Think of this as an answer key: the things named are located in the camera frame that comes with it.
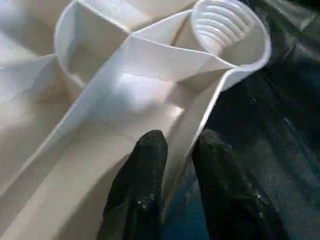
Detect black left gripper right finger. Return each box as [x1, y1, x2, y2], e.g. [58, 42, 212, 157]
[191, 129, 290, 240]

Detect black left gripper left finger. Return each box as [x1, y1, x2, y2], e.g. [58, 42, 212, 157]
[96, 128, 169, 240]

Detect white plastic table top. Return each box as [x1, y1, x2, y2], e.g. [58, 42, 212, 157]
[0, 0, 273, 240]

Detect black table mat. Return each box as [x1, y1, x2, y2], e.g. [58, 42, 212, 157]
[159, 0, 320, 240]

